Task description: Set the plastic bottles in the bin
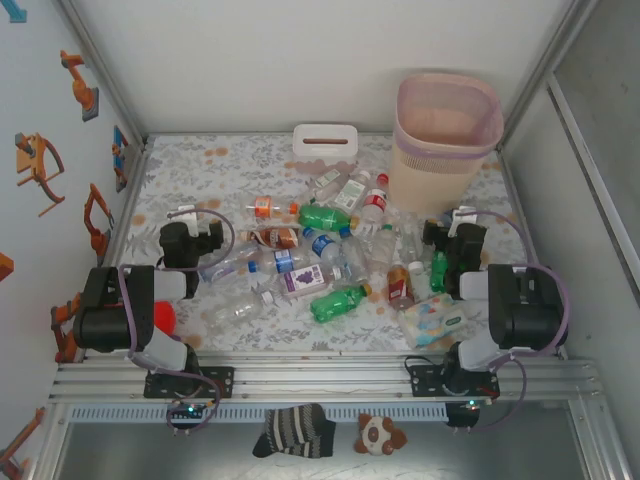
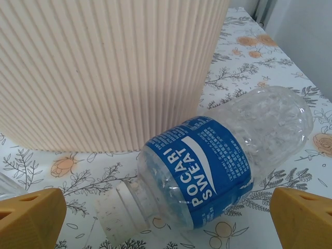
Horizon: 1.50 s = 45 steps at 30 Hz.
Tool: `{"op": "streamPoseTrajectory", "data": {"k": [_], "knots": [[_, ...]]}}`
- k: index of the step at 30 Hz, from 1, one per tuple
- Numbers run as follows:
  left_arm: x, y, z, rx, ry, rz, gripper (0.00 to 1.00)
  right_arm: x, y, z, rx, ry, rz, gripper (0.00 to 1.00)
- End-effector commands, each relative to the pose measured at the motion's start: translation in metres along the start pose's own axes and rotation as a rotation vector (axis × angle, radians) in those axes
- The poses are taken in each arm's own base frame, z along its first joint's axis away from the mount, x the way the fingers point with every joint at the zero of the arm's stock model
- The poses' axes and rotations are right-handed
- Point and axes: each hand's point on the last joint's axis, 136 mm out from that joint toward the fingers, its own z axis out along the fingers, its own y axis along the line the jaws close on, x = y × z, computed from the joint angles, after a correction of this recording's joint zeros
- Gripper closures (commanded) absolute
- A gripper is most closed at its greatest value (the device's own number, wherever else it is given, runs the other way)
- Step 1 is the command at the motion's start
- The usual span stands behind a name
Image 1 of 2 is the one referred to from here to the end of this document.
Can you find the orange block wall sticker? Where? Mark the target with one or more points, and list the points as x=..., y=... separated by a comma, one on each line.
x=5, y=267

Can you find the white cap clear bottle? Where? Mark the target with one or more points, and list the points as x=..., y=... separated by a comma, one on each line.
x=416, y=267

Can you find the white cap green label bottle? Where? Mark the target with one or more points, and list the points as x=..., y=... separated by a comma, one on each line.
x=350, y=192

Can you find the pink plastic waste bin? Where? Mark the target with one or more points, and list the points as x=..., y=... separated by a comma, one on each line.
x=425, y=185

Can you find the red label tea bottle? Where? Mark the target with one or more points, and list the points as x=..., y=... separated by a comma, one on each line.
x=400, y=290

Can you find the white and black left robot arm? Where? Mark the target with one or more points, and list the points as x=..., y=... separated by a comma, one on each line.
x=110, y=310

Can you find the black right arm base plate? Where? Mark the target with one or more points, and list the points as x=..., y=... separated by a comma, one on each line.
x=424, y=385

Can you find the blue label water bottle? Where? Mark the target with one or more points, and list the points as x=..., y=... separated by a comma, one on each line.
x=282, y=260
x=322, y=246

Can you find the translucent purple bin liner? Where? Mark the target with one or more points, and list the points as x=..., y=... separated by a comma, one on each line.
x=450, y=120

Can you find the small clear green label bottle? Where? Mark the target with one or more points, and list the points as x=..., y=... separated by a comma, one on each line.
x=326, y=179

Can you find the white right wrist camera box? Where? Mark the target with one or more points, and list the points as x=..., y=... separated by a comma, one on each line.
x=459, y=220

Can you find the aluminium rail frame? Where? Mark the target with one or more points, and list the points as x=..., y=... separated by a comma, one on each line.
x=325, y=380

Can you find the red cap red label bottle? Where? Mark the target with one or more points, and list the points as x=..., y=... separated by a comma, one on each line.
x=375, y=202

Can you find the blue cap clear water bottle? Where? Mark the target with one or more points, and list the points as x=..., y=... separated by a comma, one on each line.
x=352, y=257

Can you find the colourful soft tissue pack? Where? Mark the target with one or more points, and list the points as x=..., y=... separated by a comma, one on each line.
x=430, y=320

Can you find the red plush ball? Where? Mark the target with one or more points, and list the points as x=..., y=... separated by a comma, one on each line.
x=165, y=315

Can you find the green cap clear bottle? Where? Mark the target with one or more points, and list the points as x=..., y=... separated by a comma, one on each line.
x=382, y=247

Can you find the clear plastic bottle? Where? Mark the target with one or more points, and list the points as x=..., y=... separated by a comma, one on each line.
x=411, y=237
x=235, y=311

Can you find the brown cola bottle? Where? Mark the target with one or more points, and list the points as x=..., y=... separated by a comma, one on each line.
x=282, y=237

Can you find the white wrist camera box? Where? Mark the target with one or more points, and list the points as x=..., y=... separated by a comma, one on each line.
x=182, y=214
x=459, y=220

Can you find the aluminium frame post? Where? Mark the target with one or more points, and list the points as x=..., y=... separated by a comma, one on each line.
x=100, y=65
x=572, y=20

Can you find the small controller board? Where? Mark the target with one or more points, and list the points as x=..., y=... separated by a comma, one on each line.
x=471, y=404
x=189, y=410

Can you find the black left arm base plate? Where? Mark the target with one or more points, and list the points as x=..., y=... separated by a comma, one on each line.
x=224, y=382

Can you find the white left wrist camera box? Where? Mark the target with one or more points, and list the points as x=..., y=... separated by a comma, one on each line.
x=182, y=214

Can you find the floral patterned tablecloth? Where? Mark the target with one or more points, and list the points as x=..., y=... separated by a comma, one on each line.
x=280, y=335

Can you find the black and grey striped sock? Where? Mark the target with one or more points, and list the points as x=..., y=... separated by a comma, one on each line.
x=295, y=430

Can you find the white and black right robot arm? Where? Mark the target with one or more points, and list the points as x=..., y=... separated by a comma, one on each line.
x=530, y=310

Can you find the blue and orange wall sticker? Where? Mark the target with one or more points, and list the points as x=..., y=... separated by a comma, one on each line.
x=120, y=155

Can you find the green bottle with yellow cap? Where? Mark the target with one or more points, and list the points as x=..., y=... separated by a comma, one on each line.
x=337, y=302
x=322, y=216

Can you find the brown and white plush toy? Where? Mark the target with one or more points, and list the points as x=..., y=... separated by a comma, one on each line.
x=375, y=435

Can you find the white tissue box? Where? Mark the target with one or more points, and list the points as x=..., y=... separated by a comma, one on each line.
x=310, y=152

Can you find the orange grey gripper wall sticker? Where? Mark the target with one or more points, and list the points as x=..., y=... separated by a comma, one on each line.
x=35, y=160

